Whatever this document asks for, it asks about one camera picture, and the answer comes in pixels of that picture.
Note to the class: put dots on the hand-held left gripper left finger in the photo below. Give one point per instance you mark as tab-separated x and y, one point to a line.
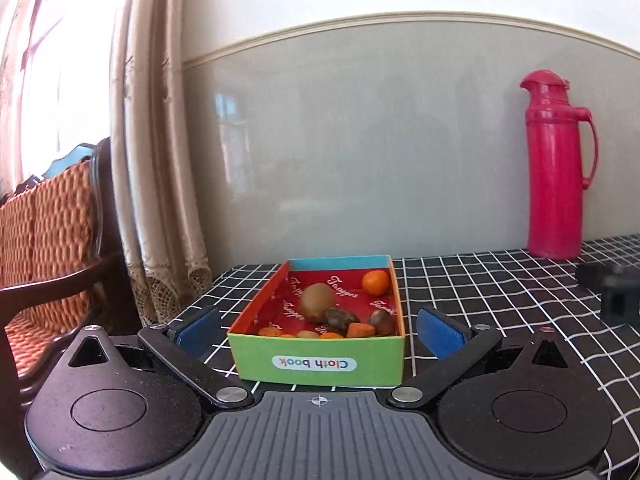
197	336

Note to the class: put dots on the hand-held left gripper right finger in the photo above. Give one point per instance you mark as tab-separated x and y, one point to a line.
440	335

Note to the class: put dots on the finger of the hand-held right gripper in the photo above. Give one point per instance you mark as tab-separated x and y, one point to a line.
590	275

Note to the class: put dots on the small brown kiwi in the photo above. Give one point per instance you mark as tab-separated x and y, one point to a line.
382	321

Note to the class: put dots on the orange mandarin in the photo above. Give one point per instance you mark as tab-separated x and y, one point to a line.
330	335
376	281
270	331

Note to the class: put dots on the large carrot piece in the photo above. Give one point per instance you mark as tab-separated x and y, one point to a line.
361	330

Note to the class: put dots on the wrinkled dark passion fruit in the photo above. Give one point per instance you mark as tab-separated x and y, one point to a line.
342	320

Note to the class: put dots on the small green jujube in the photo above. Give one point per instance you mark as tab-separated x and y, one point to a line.
307	334

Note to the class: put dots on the colourful cardboard box red inside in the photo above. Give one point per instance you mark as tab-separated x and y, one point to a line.
320	360

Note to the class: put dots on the black white checked tablecloth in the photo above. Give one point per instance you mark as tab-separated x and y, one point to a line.
500	290

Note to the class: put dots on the pink thermos jug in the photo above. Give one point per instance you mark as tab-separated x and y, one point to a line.
552	170

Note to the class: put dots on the dark wooden chair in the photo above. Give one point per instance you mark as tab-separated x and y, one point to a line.
70	290

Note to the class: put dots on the orange woven chair cushion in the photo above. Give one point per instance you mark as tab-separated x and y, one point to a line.
55	230

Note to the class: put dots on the beige lace curtain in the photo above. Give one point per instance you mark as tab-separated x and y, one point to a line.
160	160

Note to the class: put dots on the window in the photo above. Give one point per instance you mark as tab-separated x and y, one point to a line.
50	70

